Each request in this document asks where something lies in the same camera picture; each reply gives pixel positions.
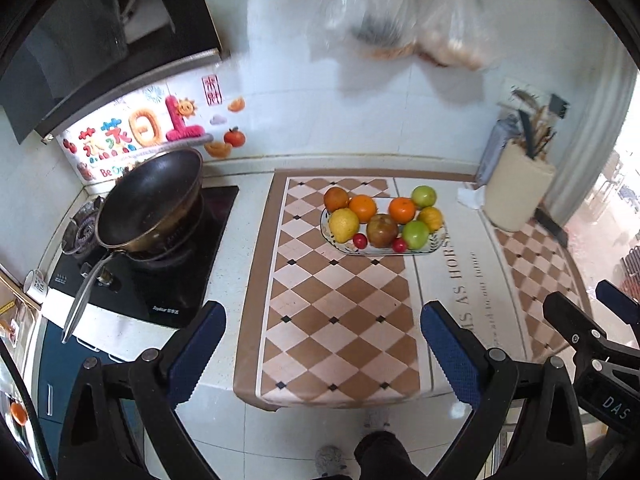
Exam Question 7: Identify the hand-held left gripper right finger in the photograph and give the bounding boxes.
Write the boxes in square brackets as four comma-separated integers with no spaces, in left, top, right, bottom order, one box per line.
[420,301,588,480]

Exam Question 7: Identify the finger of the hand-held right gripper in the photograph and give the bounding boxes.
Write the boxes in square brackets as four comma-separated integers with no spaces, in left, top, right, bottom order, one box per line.
[597,280,640,321]
[542,291,609,357]

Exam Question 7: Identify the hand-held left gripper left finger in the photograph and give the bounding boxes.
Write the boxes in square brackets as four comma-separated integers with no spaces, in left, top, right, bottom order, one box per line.
[57,301,227,480]

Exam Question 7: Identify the patterned serving plate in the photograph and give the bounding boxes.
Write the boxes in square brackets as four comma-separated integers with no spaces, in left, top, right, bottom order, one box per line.
[320,197,448,257]

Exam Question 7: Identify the green apple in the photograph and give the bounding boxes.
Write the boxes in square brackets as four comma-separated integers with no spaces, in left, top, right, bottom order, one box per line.
[411,185,437,209]
[402,220,431,249]

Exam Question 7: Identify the small yellow citrus fruit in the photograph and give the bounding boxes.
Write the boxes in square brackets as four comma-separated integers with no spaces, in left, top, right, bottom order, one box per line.
[417,206,445,233]

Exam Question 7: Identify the brown pear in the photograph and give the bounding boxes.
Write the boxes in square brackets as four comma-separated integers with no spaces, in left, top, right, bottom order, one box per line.
[366,213,399,249]

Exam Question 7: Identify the large yellow citrus fruit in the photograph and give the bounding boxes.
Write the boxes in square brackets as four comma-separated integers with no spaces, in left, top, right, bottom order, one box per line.
[328,208,361,244]

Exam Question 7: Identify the dark orange tangerine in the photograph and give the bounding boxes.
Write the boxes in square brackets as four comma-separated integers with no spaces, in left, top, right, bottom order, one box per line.
[323,186,351,212]

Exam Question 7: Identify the black glass gas stove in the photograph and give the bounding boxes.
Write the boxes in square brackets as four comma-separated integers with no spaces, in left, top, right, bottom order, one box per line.
[47,185,240,328]

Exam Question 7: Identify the black flat object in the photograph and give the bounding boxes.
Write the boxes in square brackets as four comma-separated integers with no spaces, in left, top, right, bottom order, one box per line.
[535,206,568,246]

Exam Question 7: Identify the checkered brown counter mat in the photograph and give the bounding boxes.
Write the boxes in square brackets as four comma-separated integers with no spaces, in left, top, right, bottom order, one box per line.
[232,167,598,413]

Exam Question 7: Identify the person's black trouser leg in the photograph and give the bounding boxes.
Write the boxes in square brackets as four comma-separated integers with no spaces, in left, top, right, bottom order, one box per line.
[354,432,426,480]

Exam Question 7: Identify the cream utensil holder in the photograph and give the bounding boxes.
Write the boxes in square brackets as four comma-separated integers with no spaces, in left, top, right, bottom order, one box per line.
[485,137,557,233]

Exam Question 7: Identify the dark blue cabinet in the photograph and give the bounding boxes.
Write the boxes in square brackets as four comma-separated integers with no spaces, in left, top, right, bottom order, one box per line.
[37,320,146,466]

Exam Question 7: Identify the bright orange tangerine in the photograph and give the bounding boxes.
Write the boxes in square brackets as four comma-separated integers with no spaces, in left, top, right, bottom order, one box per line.
[348,195,377,224]
[388,197,417,224]

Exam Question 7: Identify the white crumpled cloth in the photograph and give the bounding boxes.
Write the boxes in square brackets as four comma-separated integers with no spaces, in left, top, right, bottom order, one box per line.
[457,182,488,209]

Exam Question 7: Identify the black wok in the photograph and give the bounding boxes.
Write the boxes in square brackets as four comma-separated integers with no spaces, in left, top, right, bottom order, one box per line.
[61,149,205,343]

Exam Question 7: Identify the metal gas burner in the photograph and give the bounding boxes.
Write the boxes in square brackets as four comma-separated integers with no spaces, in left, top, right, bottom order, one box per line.
[62,197,106,258]

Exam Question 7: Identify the white cup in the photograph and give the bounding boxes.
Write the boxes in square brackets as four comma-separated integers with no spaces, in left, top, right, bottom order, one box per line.
[24,269,48,305]

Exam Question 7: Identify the grey packet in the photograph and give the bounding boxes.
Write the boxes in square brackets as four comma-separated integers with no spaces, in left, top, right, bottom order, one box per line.
[475,114,521,186]

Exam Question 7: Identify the dark kitchen utensils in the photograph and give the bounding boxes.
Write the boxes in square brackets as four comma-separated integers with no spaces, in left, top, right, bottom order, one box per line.
[510,87,558,161]

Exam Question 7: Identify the black range hood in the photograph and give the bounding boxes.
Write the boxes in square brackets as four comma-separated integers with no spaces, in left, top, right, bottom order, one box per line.
[0,0,223,146]

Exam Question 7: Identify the clear plastic bag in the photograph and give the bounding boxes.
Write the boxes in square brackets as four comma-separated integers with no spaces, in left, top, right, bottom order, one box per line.
[310,0,493,72]

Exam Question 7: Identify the colourful wall sticker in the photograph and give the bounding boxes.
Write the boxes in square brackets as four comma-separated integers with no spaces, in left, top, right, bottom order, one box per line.
[62,95,213,181]

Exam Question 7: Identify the white wall socket plate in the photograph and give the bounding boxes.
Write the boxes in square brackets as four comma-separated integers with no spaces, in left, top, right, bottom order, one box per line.
[500,77,556,111]

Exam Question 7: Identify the red rectangular wall sticker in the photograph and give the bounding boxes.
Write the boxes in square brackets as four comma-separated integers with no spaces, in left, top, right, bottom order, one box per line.
[201,74,222,107]

